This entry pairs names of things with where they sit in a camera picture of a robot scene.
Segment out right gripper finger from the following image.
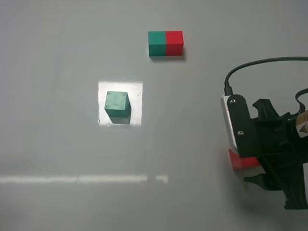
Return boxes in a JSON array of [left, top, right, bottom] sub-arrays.
[[244, 157, 308, 209]]

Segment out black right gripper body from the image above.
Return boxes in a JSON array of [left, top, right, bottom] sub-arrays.
[[253, 99, 308, 164]]

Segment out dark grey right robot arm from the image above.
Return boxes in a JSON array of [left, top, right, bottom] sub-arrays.
[[244, 99, 308, 210]]

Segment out red template cube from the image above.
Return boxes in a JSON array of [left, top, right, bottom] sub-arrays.
[[165, 31, 184, 56]]

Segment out green template cube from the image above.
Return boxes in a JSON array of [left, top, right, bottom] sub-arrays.
[[148, 31, 167, 57]]

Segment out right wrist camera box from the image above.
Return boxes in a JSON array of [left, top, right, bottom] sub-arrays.
[[221, 94, 258, 158]]

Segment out black right camera cable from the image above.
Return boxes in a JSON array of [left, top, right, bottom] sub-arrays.
[[224, 56, 308, 96]]

